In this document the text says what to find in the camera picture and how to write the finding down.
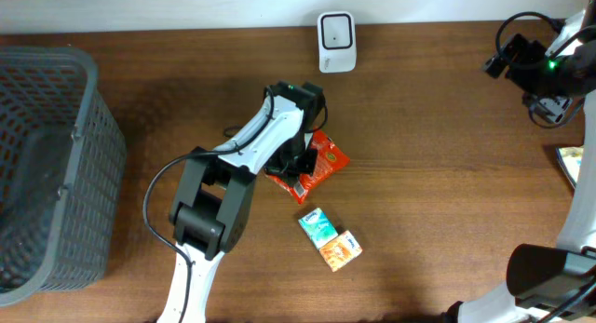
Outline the red Hacks candy bag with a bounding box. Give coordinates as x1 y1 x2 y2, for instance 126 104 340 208
266 130 350 204

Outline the grey plastic lattice basket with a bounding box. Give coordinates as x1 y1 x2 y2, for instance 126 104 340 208
1 47 127 306

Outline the orange tissue pack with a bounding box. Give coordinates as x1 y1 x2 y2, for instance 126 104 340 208
319 231 363 272

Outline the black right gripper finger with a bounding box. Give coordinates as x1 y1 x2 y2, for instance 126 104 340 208
482 53 508 79
522 93 573 124

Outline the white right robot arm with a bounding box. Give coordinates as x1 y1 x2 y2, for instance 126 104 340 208
439 0 595 322

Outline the cream wet wipes pack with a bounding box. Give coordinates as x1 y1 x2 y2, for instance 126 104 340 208
556 146 584 188

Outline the green tissue pack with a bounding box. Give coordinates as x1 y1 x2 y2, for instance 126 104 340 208
298 208 339 249

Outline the white barcode scanner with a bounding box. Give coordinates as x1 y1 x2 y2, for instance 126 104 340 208
317 11 357 74

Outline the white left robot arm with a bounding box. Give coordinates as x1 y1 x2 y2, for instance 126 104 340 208
156 82 327 322

